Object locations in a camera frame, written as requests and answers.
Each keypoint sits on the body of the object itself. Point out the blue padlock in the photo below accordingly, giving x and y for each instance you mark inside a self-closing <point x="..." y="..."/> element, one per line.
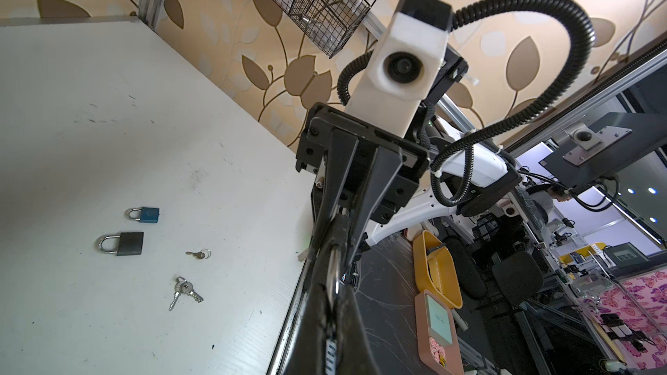
<point x="143" y="215"/>

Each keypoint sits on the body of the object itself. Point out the pink device outside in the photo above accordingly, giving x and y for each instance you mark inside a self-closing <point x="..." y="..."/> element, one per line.
<point x="437" y="340"/>

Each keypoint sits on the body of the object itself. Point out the black padlock key bunch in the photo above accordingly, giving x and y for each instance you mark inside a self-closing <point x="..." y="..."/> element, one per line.
<point x="184" y="288"/>

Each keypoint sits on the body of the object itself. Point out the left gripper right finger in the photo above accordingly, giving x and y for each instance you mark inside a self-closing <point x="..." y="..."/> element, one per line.
<point x="354" y="355"/>

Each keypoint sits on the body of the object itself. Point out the small blue padlock key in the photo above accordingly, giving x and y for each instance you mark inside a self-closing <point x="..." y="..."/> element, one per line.
<point x="202" y="254"/>

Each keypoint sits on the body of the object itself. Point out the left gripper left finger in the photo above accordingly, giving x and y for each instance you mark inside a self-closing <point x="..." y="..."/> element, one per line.
<point x="306" y="340"/>

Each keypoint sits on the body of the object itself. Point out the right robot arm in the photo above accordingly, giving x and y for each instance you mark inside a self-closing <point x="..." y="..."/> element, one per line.
<point x="467" y="162"/>

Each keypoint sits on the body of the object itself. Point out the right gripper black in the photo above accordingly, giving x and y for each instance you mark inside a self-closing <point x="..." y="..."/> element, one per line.
<point x="383" y="180"/>

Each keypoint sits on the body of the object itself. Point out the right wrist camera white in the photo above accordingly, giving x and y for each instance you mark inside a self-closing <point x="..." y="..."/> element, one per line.
<point x="403" y="66"/>

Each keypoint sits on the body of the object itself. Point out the yellow bin outside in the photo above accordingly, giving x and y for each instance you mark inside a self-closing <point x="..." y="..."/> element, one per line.
<point x="434" y="270"/>

